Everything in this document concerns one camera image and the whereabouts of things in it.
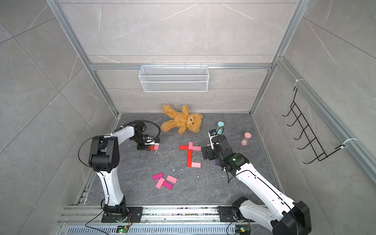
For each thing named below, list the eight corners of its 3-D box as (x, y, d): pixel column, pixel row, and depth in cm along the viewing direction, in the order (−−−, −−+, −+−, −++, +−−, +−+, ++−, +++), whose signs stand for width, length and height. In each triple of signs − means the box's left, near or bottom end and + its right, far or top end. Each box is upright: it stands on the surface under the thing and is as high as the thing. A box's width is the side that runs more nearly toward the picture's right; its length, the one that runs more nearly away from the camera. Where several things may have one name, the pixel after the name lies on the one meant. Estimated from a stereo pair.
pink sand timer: (240, 144, 103) (243, 136, 95) (241, 139, 106) (245, 131, 98) (246, 146, 102) (250, 139, 94) (247, 141, 104) (252, 133, 97)
